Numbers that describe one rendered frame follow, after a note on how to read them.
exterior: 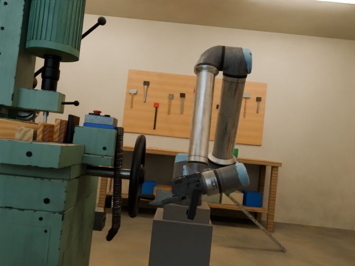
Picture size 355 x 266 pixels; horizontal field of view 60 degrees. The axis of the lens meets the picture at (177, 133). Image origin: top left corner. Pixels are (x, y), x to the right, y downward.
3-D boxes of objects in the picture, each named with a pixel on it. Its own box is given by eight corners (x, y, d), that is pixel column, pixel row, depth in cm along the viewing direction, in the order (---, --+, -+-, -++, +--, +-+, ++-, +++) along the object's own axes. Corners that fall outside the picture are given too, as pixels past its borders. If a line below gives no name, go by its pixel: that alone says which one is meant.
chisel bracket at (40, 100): (56, 116, 104) (59, 91, 104) (14, 112, 103) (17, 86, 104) (63, 118, 111) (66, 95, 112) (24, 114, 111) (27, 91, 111)
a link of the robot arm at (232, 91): (203, 176, 178) (220, 43, 148) (233, 179, 177) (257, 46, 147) (203, 190, 164) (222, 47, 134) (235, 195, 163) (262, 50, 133)
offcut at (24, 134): (32, 141, 81) (34, 129, 81) (18, 140, 78) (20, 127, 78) (27, 140, 83) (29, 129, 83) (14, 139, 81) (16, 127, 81)
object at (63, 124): (62, 142, 100) (65, 120, 100) (58, 142, 99) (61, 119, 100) (76, 142, 115) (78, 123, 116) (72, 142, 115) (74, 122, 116)
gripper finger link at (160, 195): (146, 191, 114) (170, 184, 114) (150, 206, 114) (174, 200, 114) (145, 192, 111) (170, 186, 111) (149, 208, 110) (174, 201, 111)
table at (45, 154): (96, 172, 76) (99, 149, 77) (-29, 160, 75) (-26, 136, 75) (125, 160, 137) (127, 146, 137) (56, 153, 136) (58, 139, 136)
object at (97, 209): (102, 231, 128) (104, 211, 129) (72, 228, 128) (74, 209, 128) (105, 226, 137) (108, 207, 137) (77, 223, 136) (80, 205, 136)
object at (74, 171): (69, 180, 87) (71, 165, 87) (-6, 172, 86) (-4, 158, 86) (99, 168, 127) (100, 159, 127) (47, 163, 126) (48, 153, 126)
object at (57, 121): (57, 142, 99) (59, 118, 99) (52, 141, 99) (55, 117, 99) (75, 142, 119) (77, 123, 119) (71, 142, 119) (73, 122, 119)
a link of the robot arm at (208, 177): (216, 191, 120) (221, 195, 110) (204, 195, 119) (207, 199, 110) (210, 169, 120) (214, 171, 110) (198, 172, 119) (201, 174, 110)
